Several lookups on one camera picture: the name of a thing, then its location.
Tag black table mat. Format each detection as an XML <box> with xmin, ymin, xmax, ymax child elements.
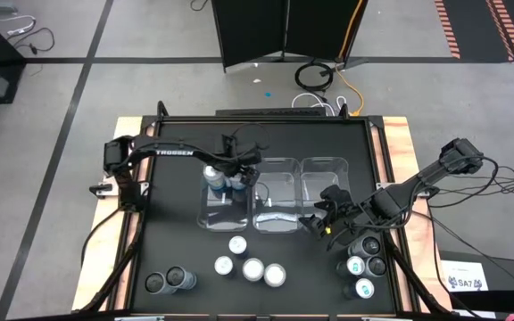
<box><xmin>132</xmin><ymin>120</ymin><xmax>396</xmax><ymax>313</ymax></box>

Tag black box under label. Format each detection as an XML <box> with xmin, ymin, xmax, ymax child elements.
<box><xmin>438</xmin><ymin>250</ymin><xmax>514</xmax><ymax>314</ymax></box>

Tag yellow orange cable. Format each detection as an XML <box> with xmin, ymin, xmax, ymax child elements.
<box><xmin>335</xmin><ymin>0</ymin><xmax>366</xmax><ymax>118</ymax></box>

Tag black mat with orange stripes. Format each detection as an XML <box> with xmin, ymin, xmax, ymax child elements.
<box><xmin>434</xmin><ymin>0</ymin><xmax>514</xmax><ymax>63</ymax></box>

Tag clear plastic bin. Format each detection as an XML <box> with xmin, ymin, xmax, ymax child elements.
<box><xmin>300</xmin><ymin>156</ymin><xmax>359</xmax><ymax>233</ymax></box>
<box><xmin>251</xmin><ymin>156</ymin><xmax>303</xmax><ymax>235</ymax></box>
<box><xmin>196</xmin><ymin>155</ymin><xmax>256</xmax><ymax>233</ymax></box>

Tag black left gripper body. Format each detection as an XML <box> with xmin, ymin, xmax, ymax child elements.
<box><xmin>215</xmin><ymin>150</ymin><xmax>262</xmax><ymax>176</ymax></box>

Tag blue white Spindrift can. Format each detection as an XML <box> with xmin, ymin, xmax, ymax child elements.
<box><xmin>242</xmin><ymin>257</ymin><xmax>266</xmax><ymax>284</ymax></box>
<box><xmin>228</xmin><ymin>172</ymin><xmax>249</xmax><ymax>192</ymax></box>
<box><xmin>202</xmin><ymin>163</ymin><xmax>228</xmax><ymax>192</ymax></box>
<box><xmin>263</xmin><ymin>262</ymin><xmax>288</xmax><ymax>289</ymax></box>

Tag black folding screen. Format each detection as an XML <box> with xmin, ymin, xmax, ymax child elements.
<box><xmin>211</xmin><ymin>0</ymin><xmax>369</xmax><ymax>73</ymax></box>

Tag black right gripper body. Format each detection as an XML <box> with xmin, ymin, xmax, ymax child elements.
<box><xmin>317</xmin><ymin>185</ymin><xmax>361</xmax><ymax>229</ymax></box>

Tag black coiled cable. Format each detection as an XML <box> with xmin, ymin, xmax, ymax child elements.
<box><xmin>294</xmin><ymin>60</ymin><xmax>335</xmax><ymax>94</ymax></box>

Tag black table frame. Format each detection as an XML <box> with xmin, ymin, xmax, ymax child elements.
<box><xmin>127</xmin><ymin>100</ymin><xmax>403</xmax><ymax>314</ymax></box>

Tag white floor cable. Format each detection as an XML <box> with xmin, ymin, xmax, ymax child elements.
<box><xmin>0</xmin><ymin>14</ymin><xmax>37</xmax><ymax>37</ymax></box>

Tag white SA7 paper label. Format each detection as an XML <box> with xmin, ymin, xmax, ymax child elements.
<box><xmin>441</xmin><ymin>259</ymin><xmax>490</xmax><ymax>293</ymax></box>

